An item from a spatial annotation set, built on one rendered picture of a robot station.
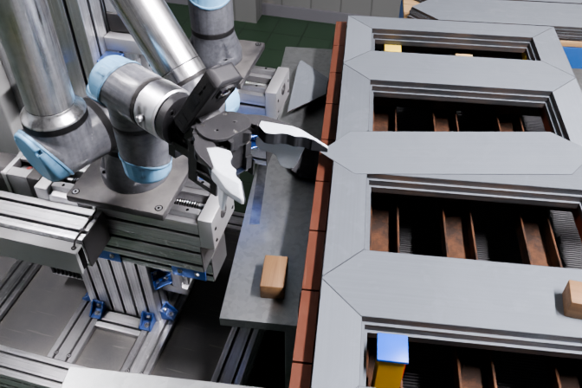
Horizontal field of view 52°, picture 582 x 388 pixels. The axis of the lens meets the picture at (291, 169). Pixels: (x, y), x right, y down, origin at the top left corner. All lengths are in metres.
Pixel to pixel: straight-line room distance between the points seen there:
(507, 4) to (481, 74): 0.57
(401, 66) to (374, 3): 2.01
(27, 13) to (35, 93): 0.15
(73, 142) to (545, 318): 0.99
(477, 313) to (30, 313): 1.50
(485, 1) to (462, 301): 1.49
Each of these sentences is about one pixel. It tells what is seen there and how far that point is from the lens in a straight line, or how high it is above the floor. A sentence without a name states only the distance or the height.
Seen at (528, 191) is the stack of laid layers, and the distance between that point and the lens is 1.65.
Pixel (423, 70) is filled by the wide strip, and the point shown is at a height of 0.87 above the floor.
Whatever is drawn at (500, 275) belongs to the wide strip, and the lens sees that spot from 1.41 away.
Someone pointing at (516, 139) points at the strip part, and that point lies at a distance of 1.78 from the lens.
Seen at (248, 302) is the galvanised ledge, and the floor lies 0.68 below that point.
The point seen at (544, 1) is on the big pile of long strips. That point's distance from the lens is 2.63.
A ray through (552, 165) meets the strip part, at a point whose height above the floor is 0.87.
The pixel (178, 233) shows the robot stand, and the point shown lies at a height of 0.94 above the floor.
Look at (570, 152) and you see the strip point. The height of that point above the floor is 0.87.
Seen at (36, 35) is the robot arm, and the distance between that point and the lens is 1.04.
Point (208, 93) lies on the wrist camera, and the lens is 0.71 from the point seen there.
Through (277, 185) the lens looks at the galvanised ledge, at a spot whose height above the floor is 0.68.
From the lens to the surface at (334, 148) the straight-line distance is 1.64.
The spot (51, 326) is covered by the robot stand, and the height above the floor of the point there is 0.21.
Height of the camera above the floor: 1.91
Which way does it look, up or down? 42 degrees down
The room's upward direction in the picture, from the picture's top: straight up
